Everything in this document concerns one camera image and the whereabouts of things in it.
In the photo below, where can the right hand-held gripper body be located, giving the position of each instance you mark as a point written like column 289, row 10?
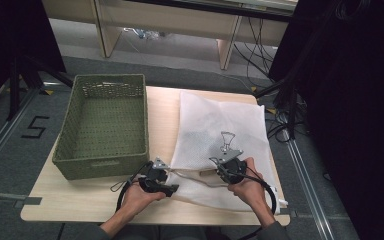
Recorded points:
column 233, row 170

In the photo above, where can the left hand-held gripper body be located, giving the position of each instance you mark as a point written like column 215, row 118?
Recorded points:
column 153, row 180

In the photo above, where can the white mesh laundry bag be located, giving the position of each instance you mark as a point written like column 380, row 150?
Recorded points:
column 213, row 120

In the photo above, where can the green woven basket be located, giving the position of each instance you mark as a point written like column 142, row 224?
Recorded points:
column 106, row 123

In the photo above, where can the person's left hand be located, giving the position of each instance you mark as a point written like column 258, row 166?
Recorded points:
column 140, row 200

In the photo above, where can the person's right hand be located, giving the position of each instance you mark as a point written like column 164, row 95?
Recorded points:
column 251, row 190

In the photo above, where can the black metal stand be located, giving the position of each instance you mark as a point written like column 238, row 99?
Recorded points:
column 291, row 100

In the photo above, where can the black curtain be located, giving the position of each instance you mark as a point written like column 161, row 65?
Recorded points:
column 10, row 40
column 356, row 116

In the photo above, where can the grey floor strip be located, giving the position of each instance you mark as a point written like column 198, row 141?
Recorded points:
column 10, row 199

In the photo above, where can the clear plastic clutter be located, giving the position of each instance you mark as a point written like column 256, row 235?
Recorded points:
column 143, row 32

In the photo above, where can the light wooden desk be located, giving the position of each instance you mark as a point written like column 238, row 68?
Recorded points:
column 166, row 20

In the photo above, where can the black tripod stand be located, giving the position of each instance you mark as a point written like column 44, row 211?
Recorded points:
column 15, row 86

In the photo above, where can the metal floor rail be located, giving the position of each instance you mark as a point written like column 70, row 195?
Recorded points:
column 308, row 186
column 3, row 133

